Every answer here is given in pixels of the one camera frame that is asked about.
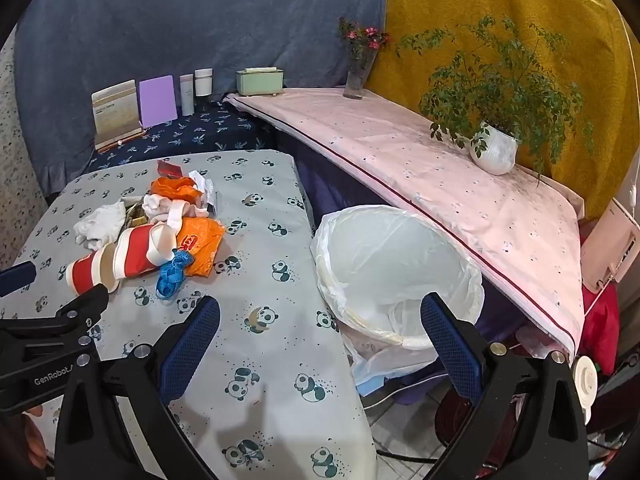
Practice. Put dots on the grey-blue hanging cloth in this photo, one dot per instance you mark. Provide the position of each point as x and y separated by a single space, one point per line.
200 20

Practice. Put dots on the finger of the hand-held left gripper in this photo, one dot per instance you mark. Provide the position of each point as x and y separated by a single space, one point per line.
60 320
17 277

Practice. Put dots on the white cosmetic jar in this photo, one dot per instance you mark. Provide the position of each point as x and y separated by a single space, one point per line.
203 82

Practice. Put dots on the navy patterned cloth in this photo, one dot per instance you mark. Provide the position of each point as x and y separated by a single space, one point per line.
200 132

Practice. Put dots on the glass vase with pink flowers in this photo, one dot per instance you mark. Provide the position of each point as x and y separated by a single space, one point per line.
359 82

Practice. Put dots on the pink appliance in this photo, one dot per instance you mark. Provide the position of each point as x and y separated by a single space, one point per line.
612 245

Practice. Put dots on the large white tissue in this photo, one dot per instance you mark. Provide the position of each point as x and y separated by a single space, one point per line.
100 222

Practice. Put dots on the person's left hand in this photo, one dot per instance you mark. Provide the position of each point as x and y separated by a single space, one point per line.
36 445

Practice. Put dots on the pale blue plastic bag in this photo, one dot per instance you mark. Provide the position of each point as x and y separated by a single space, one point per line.
372 377

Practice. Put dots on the pale green tissue box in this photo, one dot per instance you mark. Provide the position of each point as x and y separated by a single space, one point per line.
260 84

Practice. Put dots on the pink printed sheet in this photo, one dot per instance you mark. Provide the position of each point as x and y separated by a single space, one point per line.
425 170

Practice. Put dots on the blue plastic wrapper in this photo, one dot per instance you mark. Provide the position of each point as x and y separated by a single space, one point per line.
170 275

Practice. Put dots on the green plant in white pot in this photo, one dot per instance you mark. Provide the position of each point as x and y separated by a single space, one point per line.
495 150

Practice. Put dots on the gold foil wrapper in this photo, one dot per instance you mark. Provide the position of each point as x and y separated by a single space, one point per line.
132 215

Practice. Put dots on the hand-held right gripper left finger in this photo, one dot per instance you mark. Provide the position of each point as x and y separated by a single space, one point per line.
192 345

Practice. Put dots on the white cloth strip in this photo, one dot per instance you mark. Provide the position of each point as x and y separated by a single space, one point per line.
160 207

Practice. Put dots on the orange plastic bag red logo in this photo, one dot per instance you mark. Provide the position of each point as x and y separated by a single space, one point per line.
200 245

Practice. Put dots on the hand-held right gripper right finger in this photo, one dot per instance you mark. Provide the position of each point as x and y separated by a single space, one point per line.
452 350

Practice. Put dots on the purple card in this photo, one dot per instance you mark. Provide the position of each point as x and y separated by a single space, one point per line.
157 100

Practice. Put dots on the plain orange plastic bag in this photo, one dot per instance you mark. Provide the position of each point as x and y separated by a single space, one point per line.
172 189

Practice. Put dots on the purple cloth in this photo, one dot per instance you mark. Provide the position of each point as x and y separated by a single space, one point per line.
310 180

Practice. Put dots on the red striped paper cup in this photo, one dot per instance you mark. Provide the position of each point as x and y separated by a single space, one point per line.
85 272
137 252

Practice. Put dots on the white round container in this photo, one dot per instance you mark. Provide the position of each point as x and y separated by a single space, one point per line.
584 377

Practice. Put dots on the small white tissue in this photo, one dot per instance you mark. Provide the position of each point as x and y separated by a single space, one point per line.
202 185

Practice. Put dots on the red box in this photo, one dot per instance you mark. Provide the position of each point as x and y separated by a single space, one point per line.
170 170

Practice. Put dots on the trash bin with white bag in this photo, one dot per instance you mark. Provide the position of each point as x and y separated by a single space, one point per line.
390 270

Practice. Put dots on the panda printed cloth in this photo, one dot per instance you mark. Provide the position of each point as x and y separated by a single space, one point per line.
280 240

